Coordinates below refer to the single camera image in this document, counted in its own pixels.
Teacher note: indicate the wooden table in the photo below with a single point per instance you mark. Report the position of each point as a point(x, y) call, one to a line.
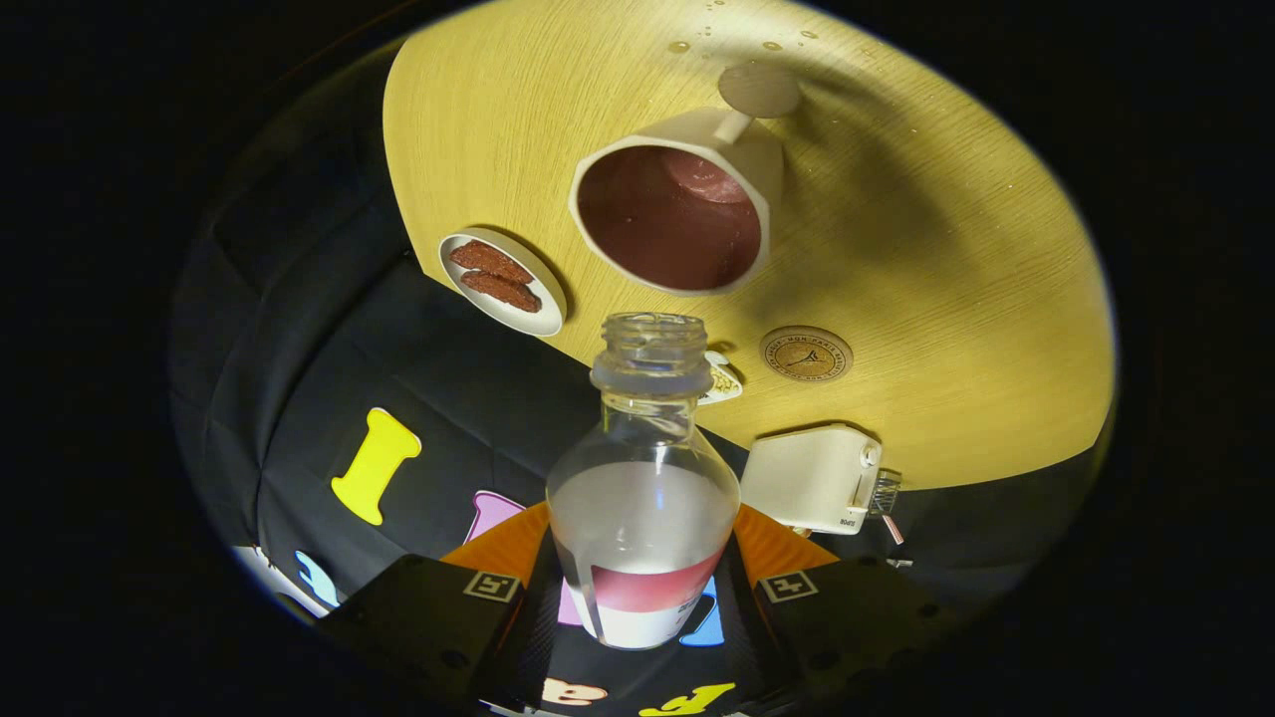
point(946, 279)

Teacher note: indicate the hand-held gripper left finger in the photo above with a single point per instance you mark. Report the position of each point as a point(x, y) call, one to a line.
point(528, 637)

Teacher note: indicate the round cork coaster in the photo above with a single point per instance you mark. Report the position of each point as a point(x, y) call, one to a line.
point(806, 355)

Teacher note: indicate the red sausage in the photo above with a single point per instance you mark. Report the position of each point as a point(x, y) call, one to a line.
point(490, 261)
point(501, 291)

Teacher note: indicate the white round plate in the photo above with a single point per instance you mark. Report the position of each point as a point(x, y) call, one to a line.
point(546, 309)

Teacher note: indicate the white divided dish with seeds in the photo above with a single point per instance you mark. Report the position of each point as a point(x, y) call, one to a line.
point(723, 383)

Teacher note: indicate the pink straw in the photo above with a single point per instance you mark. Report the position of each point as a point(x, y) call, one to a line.
point(892, 529)

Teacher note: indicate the white toaster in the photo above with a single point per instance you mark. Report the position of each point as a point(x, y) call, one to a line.
point(807, 478)

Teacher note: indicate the black backdrop cloth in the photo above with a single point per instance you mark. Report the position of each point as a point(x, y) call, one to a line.
point(299, 398)

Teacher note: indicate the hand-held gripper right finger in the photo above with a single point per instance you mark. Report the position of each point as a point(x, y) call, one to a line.
point(747, 627)

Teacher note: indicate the clear juice bottle pink label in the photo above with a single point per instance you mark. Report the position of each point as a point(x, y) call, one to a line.
point(642, 518)

